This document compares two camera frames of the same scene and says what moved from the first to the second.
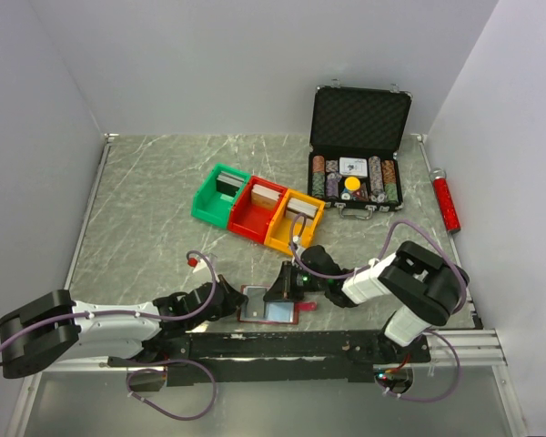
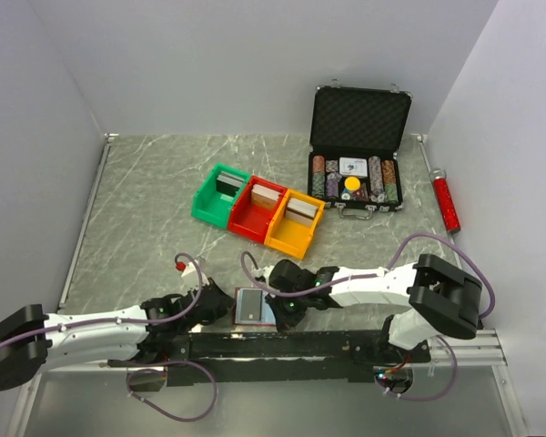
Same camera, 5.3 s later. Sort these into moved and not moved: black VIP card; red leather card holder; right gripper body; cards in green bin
Moved: right gripper body
Not moved: red leather card holder; cards in green bin; black VIP card
